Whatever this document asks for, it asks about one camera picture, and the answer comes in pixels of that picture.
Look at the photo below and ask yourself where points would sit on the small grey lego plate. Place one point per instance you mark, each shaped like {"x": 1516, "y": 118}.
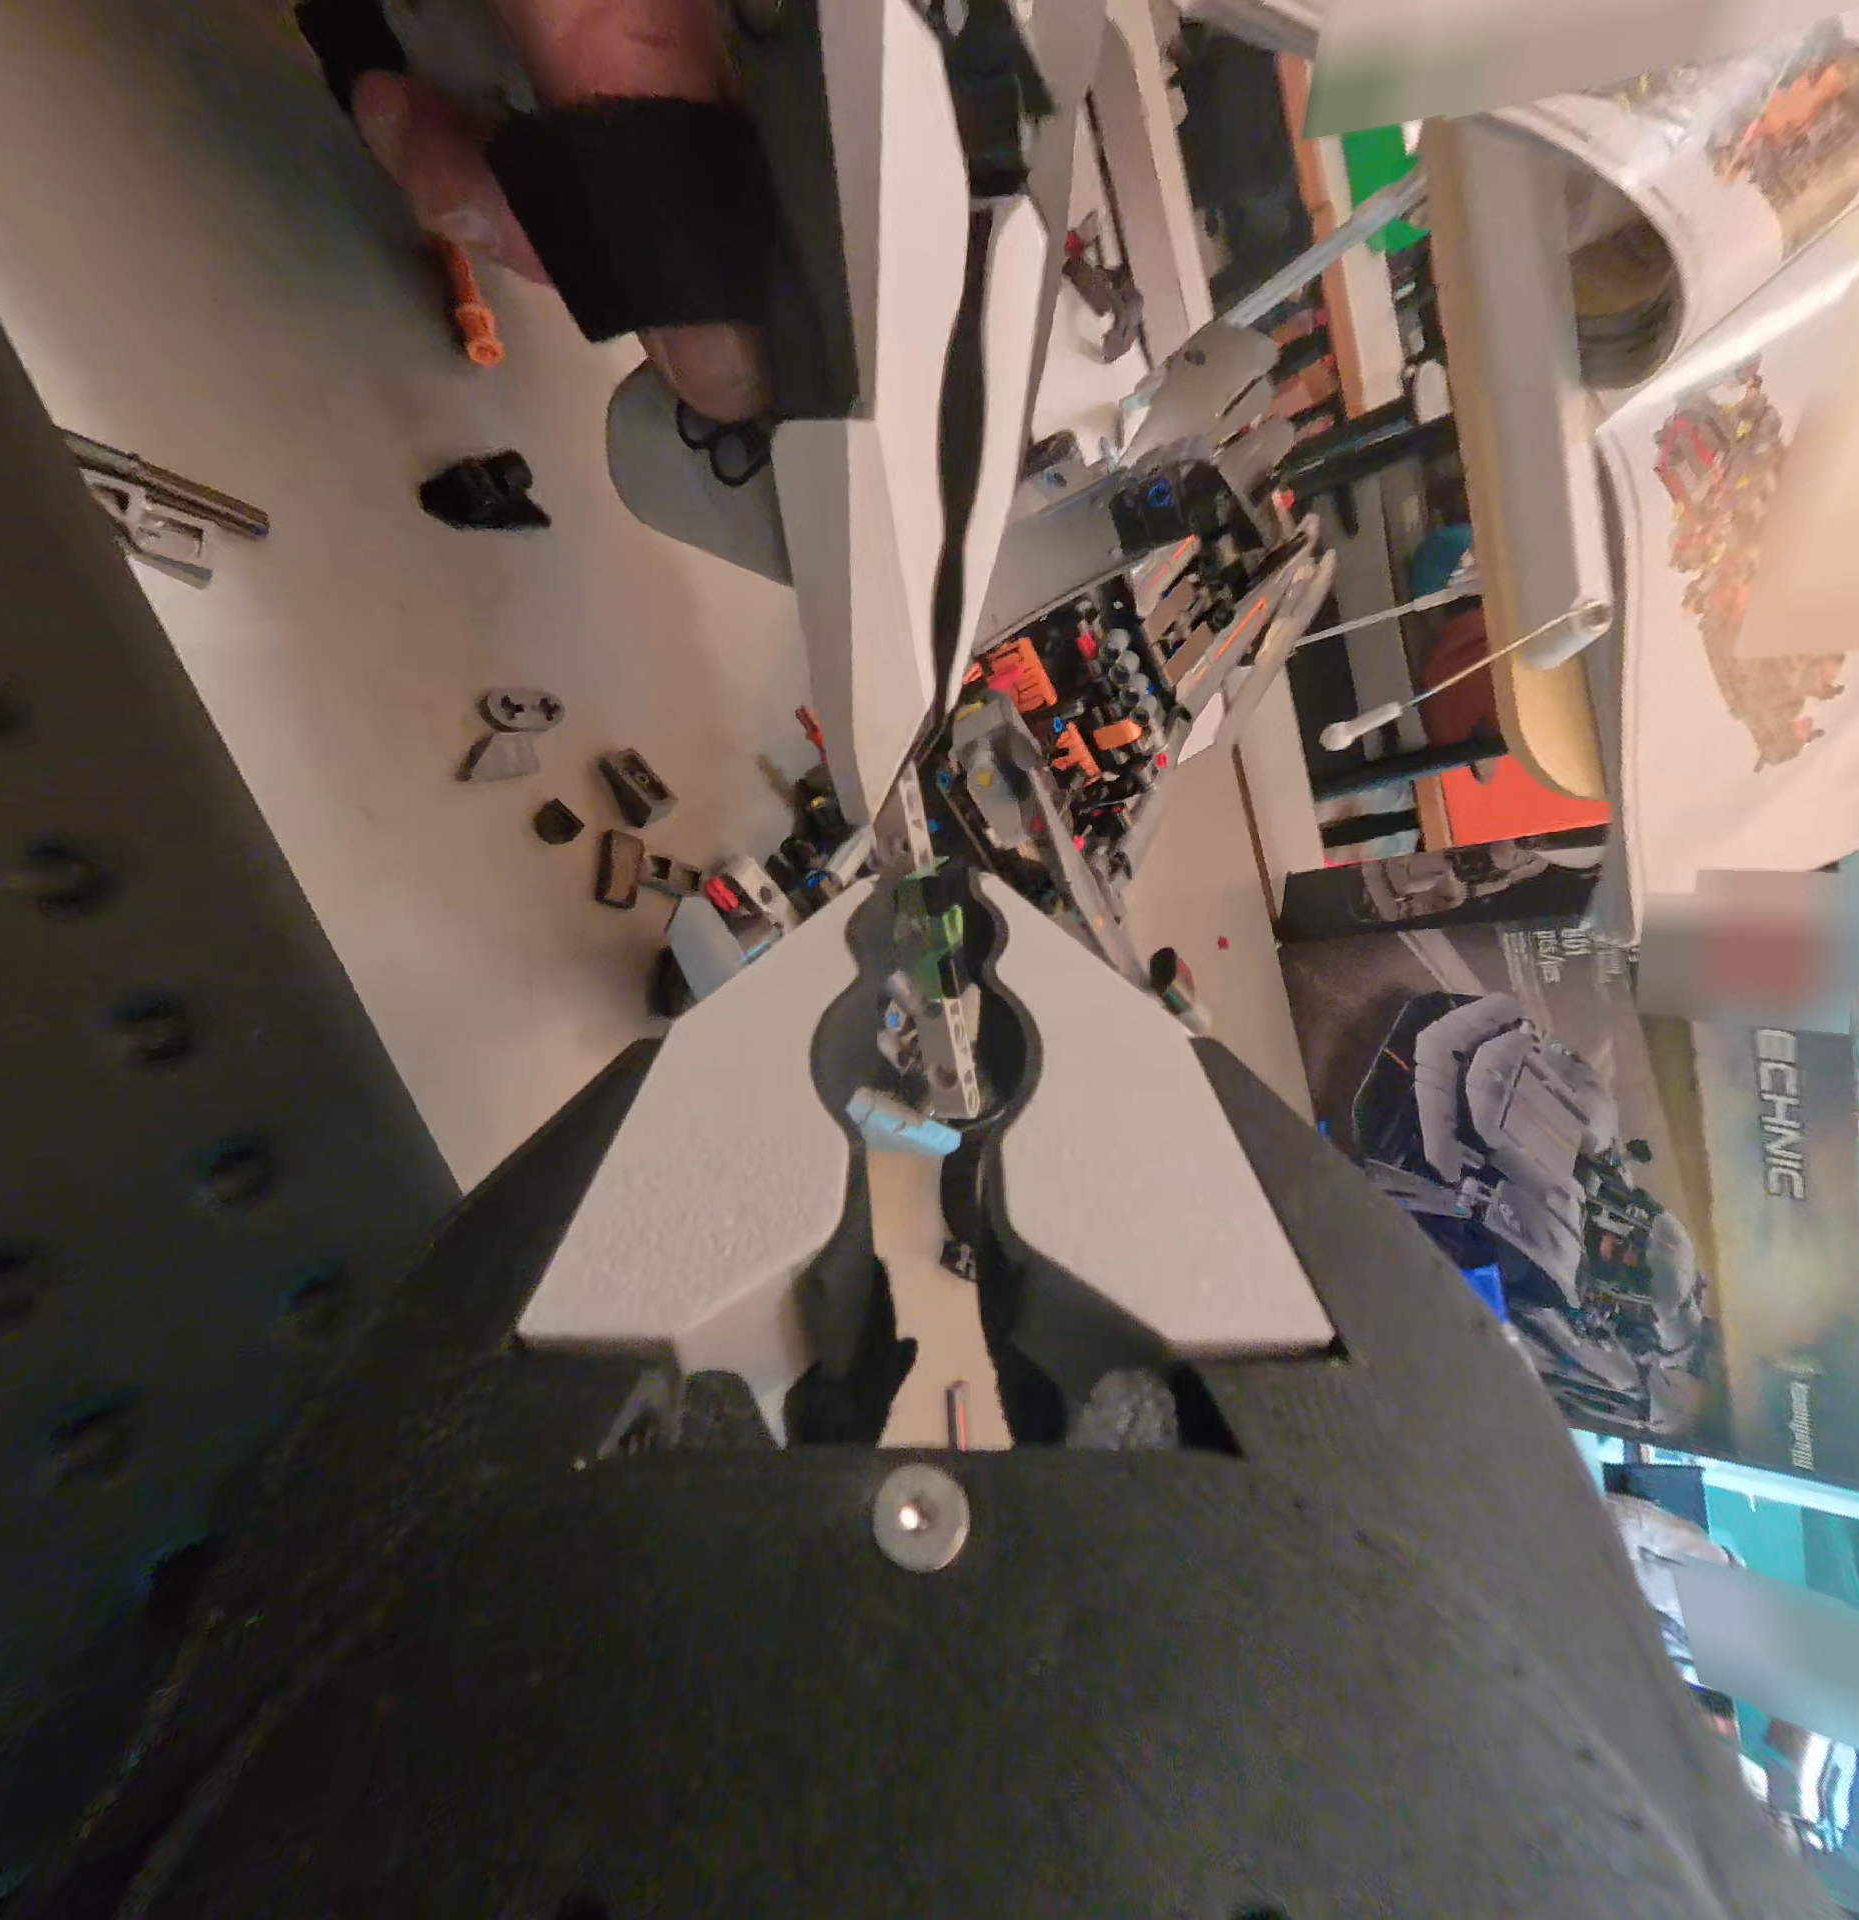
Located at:
{"x": 165, "y": 543}

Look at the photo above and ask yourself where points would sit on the grey lego car model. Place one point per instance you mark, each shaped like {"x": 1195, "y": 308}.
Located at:
{"x": 1003, "y": 744}

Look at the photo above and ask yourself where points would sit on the black cardboard box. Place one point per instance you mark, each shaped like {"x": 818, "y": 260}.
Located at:
{"x": 1543, "y": 1170}

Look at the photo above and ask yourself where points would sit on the grey studded lego plate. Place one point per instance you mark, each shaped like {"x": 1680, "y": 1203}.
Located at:
{"x": 635, "y": 783}

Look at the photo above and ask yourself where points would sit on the black lego tile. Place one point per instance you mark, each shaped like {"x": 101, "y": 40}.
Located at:
{"x": 619, "y": 869}

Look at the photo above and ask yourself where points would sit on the dark perforated panel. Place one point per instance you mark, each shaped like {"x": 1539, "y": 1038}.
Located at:
{"x": 149, "y": 900}

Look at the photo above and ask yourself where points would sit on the white round-ended post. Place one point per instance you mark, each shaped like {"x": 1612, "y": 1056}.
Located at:
{"x": 1558, "y": 637}
{"x": 1372, "y": 719}

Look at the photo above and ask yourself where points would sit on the orange box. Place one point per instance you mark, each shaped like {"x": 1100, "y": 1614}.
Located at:
{"x": 1514, "y": 803}

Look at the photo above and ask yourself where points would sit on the grey lego connector assembly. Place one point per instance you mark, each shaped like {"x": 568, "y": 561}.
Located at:
{"x": 669, "y": 869}

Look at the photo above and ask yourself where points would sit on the grey lego cross-hole piece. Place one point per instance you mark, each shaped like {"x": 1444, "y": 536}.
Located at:
{"x": 521, "y": 707}

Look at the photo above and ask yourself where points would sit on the orange lego pin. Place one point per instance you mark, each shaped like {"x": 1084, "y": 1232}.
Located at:
{"x": 471, "y": 308}

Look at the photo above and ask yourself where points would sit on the small black lego piece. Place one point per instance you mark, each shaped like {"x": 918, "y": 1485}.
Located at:
{"x": 558, "y": 822}

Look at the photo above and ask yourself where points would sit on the lego instruction booklet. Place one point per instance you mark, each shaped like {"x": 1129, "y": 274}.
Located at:
{"x": 1740, "y": 525}

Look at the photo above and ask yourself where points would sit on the green object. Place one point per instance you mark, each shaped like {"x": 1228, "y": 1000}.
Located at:
{"x": 1380, "y": 189}

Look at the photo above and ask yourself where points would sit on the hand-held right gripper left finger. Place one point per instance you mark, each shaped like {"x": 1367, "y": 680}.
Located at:
{"x": 673, "y": 1200}

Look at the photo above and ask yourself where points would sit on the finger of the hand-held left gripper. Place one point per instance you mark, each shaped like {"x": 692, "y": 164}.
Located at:
{"x": 868, "y": 525}
{"x": 1003, "y": 375}

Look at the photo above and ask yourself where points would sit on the grey lego slope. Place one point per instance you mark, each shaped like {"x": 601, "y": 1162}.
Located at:
{"x": 500, "y": 755}

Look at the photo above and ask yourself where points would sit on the black lego slope piece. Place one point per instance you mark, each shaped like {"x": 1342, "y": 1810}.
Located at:
{"x": 482, "y": 491}

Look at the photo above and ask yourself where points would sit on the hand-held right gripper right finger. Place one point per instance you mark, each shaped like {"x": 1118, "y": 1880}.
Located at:
{"x": 1170, "y": 1200}

